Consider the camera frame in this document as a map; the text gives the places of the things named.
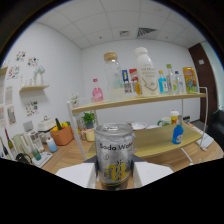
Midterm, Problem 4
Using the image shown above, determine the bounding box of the brown door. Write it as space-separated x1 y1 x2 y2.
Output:
187 42 218 123

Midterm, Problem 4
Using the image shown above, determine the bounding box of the black chair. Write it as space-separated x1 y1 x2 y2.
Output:
209 109 224 143

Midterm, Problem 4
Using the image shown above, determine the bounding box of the white countertop appliance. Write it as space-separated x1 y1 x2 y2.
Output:
36 115 57 133

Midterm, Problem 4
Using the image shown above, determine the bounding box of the amber liquid bottle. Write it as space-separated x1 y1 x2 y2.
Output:
135 81 143 97

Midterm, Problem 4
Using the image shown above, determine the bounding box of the blue bottle with yellow cap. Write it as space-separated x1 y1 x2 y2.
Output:
157 69 169 95

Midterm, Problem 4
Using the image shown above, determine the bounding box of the yellow printed drink can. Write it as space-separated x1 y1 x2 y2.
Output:
182 66 200 94

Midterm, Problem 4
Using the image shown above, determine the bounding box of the clear bottle with green cap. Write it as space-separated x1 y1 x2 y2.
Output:
165 63 180 95

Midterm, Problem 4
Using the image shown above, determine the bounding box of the pink liquid bottle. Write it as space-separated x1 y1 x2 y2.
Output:
91 78 104 103

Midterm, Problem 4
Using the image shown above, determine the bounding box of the red wall poster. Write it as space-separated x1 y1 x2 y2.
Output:
128 68 139 83

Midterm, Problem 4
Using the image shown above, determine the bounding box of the white cloth bag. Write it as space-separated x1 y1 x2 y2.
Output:
189 124 215 150

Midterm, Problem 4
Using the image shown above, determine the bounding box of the black kettle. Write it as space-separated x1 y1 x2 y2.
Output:
14 152 33 165

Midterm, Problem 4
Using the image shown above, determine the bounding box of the small clear bottle blue cap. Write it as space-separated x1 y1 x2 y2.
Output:
174 70 185 94

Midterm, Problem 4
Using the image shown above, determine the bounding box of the pale yellow cup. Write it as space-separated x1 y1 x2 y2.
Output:
83 128 97 143

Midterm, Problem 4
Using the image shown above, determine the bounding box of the orange basket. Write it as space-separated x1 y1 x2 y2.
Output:
49 118 75 147

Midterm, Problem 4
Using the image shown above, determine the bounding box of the white figurine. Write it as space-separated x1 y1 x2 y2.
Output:
32 65 46 86

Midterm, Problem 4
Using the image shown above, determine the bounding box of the small green cup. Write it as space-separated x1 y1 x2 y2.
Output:
31 148 43 162

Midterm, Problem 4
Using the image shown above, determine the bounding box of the white bowl with pink rim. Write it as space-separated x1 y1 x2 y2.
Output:
131 121 148 131

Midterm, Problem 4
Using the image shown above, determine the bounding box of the green potted plant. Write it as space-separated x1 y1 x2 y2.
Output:
81 111 97 130

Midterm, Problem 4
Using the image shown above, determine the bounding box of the wooden wall shelf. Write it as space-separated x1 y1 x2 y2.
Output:
18 83 50 93

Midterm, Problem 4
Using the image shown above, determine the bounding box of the two-tier wooden shelf rack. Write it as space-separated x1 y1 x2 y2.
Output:
66 87 209 161

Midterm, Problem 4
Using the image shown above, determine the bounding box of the white tray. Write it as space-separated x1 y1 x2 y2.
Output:
31 151 54 168

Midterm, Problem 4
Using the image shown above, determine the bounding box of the large white plastic bottle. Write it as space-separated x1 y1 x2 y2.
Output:
134 46 159 97

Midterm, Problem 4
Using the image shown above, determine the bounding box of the blue bottle with silver cap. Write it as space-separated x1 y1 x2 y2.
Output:
171 115 185 145

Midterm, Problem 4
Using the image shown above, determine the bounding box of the green and white mug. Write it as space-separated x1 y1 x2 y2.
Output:
157 116 172 127

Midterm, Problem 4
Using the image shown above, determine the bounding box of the dark wine bottle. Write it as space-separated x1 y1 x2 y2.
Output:
3 128 18 159

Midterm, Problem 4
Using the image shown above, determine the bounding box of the glass jar with wooden lid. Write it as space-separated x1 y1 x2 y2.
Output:
103 51 125 102

